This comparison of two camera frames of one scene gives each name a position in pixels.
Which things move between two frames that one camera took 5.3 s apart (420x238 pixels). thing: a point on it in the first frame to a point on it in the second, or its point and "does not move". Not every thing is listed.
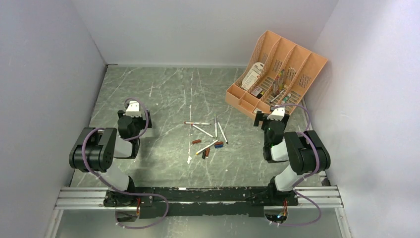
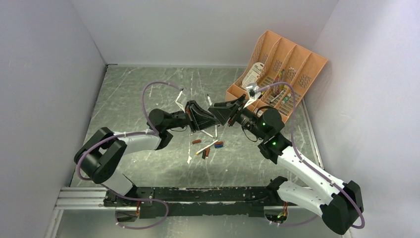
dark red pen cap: [207, 151] does not move
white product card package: [251, 75] does not move
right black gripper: [262, 117] to [223, 113]
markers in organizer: [279, 87] does not move
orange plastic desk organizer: [278, 72] does not move
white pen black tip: [223, 132] to [209, 99]
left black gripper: [143, 122] to [201, 119]
